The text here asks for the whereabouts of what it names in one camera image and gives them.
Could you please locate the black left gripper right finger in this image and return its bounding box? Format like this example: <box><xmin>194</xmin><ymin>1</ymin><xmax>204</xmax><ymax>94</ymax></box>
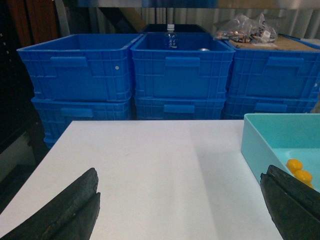
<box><xmin>260</xmin><ymin>165</ymin><xmax>320</xmax><ymax>240</ymax></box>

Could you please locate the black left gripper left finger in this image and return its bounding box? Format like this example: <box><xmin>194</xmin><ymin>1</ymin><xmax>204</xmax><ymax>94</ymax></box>
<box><xmin>1</xmin><ymin>167</ymin><xmax>101</xmax><ymax>240</ymax></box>

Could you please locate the yellow toy block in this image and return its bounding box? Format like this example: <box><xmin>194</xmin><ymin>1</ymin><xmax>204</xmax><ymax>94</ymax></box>
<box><xmin>286</xmin><ymin>158</ymin><xmax>314</xmax><ymax>189</ymax></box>

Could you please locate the light teal plastic bin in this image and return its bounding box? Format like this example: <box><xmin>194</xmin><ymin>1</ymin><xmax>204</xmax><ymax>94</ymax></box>
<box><xmin>241</xmin><ymin>113</ymin><xmax>320</xmax><ymax>191</ymax></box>

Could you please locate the white table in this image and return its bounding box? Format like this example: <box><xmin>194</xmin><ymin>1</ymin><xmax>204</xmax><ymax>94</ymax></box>
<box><xmin>0</xmin><ymin>120</ymin><xmax>281</xmax><ymax>240</ymax></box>

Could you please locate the blue crate bottom left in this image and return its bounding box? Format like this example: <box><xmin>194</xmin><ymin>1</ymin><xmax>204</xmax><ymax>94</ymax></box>
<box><xmin>31</xmin><ymin>97</ymin><xmax>133</xmax><ymax>149</ymax></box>

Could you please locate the blue crate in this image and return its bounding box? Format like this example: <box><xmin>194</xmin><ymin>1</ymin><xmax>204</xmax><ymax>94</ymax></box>
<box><xmin>131</xmin><ymin>32</ymin><xmax>235</xmax><ymax>100</ymax></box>
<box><xmin>31</xmin><ymin>97</ymin><xmax>133</xmax><ymax>149</ymax></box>
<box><xmin>226</xmin><ymin>42</ymin><xmax>320</xmax><ymax>100</ymax></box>
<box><xmin>221</xmin><ymin>95</ymin><xmax>318</xmax><ymax>120</ymax></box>
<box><xmin>134</xmin><ymin>97</ymin><xmax>225</xmax><ymax>120</ymax></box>
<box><xmin>17</xmin><ymin>33</ymin><xmax>141</xmax><ymax>102</ymax></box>

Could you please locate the blue crate bottom right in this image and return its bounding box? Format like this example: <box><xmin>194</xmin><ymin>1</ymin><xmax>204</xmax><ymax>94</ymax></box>
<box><xmin>221</xmin><ymin>95</ymin><xmax>318</xmax><ymax>120</ymax></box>

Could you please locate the blue crate bottom middle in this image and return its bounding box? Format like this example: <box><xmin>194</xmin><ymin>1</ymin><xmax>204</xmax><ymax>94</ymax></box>
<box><xmin>134</xmin><ymin>97</ymin><xmax>225</xmax><ymax>120</ymax></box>

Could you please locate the blue crate top right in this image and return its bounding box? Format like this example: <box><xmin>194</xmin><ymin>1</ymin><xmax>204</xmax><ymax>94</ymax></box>
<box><xmin>226</xmin><ymin>42</ymin><xmax>320</xmax><ymax>100</ymax></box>

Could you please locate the blue crate top left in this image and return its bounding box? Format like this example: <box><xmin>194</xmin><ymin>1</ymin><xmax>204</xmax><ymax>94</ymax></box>
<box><xmin>17</xmin><ymin>33</ymin><xmax>141</xmax><ymax>102</ymax></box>

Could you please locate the brown cardboard sheet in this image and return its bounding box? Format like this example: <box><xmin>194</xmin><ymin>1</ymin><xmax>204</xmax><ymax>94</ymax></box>
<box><xmin>227</xmin><ymin>36</ymin><xmax>320</xmax><ymax>52</ymax></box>

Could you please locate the blue crate top middle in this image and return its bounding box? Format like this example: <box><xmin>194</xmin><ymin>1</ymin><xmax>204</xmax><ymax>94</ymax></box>
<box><xmin>131</xmin><ymin>32</ymin><xmax>235</xmax><ymax>100</ymax></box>

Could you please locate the clear bag of small parts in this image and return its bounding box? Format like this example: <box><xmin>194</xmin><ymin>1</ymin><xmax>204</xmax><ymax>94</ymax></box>
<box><xmin>214</xmin><ymin>13</ymin><xmax>280</xmax><ymax>44</ymax></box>

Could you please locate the clear plastic water bottle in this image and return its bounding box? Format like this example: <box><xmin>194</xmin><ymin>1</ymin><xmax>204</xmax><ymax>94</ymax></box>
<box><xmin>164</xmin><ymin>24</ymin><xmax>178</xmax><ymax>50</ymax></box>

